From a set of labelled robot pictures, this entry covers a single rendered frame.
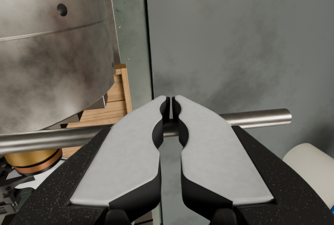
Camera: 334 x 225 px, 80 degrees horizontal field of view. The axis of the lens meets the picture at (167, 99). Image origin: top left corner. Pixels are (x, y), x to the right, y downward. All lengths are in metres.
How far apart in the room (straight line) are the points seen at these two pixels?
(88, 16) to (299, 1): 1.82
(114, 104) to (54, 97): 0.37
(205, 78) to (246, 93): 0.45
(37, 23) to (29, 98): 0.07
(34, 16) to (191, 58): 1.40
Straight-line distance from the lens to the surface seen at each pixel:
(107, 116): 0.60
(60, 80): 0.23
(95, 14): 0.27
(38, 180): 0.45
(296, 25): 2.01
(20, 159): 0.40
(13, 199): 0.48
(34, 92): 0.22
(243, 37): 1.72
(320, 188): 2.57
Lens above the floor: 1.40
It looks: 60 degrees down
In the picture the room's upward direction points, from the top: 152 degrees clockwise
